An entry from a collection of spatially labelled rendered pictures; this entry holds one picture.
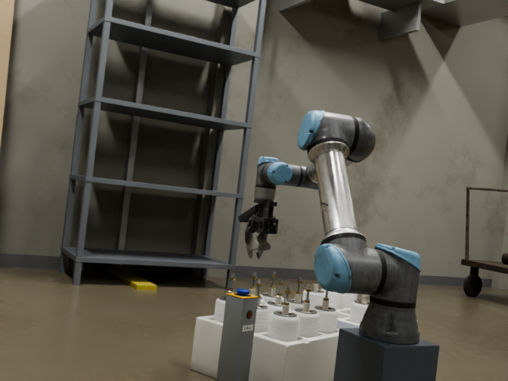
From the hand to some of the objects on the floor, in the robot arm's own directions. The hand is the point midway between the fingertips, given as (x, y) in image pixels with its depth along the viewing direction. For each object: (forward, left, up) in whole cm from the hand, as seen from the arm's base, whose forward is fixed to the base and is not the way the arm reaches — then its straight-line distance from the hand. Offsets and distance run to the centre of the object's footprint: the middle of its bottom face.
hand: (253, 254), depth 221 cm
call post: (-31, +19, -40) cm, 54 cm away
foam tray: (-13, -5, -40) cm, 42 cm away
